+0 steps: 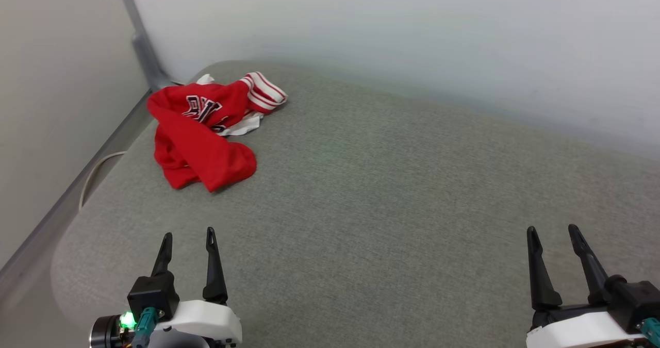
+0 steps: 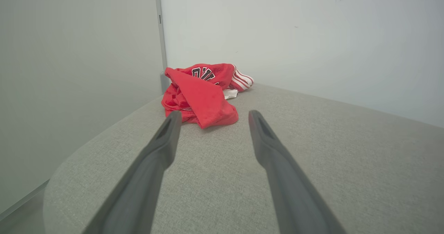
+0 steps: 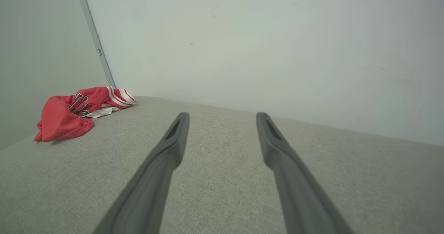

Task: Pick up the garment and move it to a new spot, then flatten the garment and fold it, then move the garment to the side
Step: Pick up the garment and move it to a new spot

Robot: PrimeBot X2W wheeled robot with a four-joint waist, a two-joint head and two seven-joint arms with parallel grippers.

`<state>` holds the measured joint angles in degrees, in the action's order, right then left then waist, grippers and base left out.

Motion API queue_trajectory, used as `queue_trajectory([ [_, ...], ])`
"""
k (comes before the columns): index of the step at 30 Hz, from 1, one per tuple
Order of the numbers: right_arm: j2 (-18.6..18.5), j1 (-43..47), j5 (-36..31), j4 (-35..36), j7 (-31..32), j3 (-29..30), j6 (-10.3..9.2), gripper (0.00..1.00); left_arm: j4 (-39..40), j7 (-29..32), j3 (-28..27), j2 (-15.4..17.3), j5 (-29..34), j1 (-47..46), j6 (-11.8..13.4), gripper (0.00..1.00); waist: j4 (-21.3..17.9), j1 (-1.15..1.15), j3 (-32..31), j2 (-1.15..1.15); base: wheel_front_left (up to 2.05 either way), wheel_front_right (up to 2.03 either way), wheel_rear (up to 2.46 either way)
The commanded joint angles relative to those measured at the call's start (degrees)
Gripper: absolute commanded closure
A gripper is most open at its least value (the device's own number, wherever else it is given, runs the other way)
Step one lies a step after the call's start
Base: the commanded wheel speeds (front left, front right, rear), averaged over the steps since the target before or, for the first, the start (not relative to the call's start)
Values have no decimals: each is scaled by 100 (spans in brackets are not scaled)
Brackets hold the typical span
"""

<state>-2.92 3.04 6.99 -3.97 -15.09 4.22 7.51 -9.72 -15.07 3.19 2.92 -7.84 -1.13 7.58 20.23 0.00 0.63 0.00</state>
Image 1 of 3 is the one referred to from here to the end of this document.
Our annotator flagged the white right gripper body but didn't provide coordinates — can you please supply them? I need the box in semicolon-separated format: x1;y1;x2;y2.
526;304;648;348

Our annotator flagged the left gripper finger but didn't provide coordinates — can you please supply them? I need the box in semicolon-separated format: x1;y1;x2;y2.
203;227;228;306
151;233;173;277

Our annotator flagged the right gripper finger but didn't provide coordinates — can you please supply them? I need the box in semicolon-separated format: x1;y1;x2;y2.
568;224;612;305
526;226;563;311

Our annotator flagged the grey metal wall post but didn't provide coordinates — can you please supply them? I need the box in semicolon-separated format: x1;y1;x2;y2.
113;0;175;92

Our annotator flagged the red and white basketball jersey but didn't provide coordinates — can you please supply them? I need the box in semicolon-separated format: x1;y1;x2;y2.
147;72;288;193

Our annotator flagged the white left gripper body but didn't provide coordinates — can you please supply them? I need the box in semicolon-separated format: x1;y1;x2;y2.
148;300;243;348

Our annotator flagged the white cable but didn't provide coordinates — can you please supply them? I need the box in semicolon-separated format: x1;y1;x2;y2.
78;151;127;210

